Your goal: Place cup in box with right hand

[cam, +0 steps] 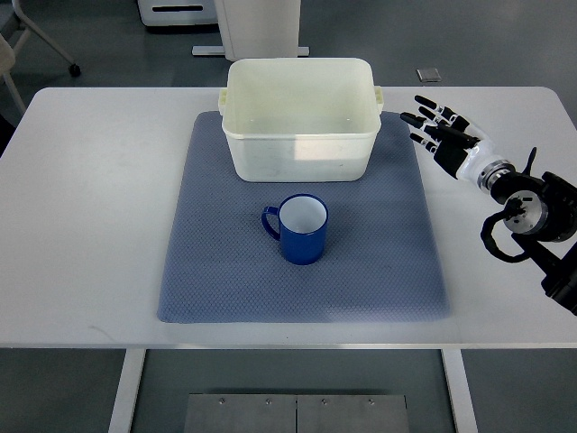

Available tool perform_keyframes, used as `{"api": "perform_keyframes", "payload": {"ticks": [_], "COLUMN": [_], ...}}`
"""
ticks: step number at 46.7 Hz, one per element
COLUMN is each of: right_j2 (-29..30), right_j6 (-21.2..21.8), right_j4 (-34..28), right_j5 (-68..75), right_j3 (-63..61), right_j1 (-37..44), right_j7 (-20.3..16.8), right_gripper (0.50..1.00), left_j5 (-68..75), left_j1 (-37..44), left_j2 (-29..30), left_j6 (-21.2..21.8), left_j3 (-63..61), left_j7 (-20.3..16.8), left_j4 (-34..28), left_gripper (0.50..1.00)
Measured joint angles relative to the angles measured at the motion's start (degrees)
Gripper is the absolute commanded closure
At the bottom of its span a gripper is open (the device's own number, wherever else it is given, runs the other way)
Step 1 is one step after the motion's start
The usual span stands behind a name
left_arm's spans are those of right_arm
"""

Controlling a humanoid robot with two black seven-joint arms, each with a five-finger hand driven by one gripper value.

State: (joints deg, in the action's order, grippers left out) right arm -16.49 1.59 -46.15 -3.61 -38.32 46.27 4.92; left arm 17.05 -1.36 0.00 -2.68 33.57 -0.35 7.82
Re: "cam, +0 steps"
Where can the office chair with wheels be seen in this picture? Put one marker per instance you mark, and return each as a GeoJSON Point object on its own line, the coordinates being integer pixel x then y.
{"type": "Point", "coordinates": [16, 29]}

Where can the blue textured mat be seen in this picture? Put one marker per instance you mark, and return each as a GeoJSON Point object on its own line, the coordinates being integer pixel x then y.
{"type": "Point", "coordinates": [355, 251]}

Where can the blue enamel mug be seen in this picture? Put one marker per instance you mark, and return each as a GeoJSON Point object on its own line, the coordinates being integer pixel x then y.
{"type": "Point", "coordinates": [299, 224]}

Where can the grey metal floor plate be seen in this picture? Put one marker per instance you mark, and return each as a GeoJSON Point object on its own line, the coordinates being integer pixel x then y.
{"type": "Point", "coordinates": [296, 413]}

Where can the white table frame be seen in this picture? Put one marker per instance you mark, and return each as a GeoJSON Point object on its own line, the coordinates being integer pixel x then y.
{"type": "Point", "coordinates": [130, 379]}

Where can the small grey floor plate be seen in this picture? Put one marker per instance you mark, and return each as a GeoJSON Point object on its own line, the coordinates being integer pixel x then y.
{"type": "Point", "coordinates": [428, 75]}

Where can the white plastic box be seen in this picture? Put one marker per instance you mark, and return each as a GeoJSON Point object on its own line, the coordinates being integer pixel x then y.
{"type": "Point", "coordinates": [300, 119]}

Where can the white pedestal column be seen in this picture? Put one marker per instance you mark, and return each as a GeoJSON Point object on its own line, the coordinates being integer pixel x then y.
{"type": "Point", "coordinates": [257, 29]}

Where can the white cabinet appliance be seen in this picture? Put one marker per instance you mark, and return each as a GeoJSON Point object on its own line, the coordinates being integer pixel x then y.
{"type": "Point", "coordinates": [159, 13]}

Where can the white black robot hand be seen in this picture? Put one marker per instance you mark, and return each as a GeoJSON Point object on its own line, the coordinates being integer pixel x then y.
{"type": "Point", "coordinates": [458, 146]}

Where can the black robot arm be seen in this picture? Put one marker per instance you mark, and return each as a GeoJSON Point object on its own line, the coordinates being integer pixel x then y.
{"type": "Point", "coordinates": [536, 211]}

